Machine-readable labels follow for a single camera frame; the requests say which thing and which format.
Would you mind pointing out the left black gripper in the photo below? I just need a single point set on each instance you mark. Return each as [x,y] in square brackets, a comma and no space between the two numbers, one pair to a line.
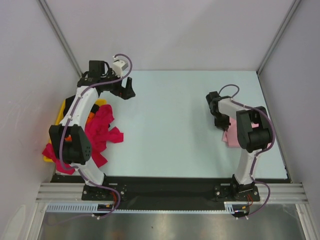
[125,94]

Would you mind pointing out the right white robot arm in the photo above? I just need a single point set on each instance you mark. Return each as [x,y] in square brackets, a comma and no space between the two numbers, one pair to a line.
[254,134]

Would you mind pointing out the yellow plastic tray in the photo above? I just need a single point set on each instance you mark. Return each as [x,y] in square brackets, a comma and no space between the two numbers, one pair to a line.
[60,116]

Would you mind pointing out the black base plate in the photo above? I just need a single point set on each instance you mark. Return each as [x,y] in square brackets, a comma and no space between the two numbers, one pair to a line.
[166,193]

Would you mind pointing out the left aluminium corner post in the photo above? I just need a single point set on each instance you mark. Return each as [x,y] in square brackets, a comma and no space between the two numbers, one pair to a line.
[47,12]

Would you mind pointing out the orange t shirt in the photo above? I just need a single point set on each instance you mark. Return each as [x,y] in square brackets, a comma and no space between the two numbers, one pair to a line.
[90,117]

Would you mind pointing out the aluminium corner post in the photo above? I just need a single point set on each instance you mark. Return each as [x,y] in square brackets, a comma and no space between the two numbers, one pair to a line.
[279,35]
[47,12]

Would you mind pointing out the black t shirt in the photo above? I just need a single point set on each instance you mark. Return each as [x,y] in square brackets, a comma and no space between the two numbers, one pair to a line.
[69,101]

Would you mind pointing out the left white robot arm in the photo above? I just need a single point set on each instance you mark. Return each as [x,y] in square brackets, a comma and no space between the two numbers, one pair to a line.
[70,143]

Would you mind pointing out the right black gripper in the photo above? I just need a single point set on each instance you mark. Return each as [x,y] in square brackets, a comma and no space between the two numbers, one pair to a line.
[224,126]

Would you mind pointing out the pink t shirt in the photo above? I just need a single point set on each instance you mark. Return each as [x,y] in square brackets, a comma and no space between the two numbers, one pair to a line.
[230,137]

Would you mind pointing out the magenta t shirt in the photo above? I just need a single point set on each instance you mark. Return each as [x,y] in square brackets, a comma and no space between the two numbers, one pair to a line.
[99,133]

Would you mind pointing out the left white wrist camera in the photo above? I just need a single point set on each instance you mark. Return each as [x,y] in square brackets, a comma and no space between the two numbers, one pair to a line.
[119,66]

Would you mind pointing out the right aluminium corner post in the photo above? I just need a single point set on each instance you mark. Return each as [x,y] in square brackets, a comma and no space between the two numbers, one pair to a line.
[279,35]

